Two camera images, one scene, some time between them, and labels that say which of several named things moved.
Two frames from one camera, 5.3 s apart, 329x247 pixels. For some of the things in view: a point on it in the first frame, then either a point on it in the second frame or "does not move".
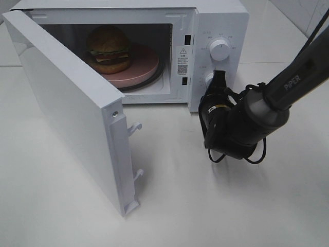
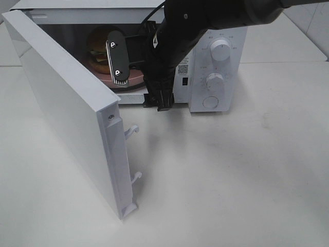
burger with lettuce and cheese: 107,47 does not move
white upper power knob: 219,50 does not move
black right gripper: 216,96 → 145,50
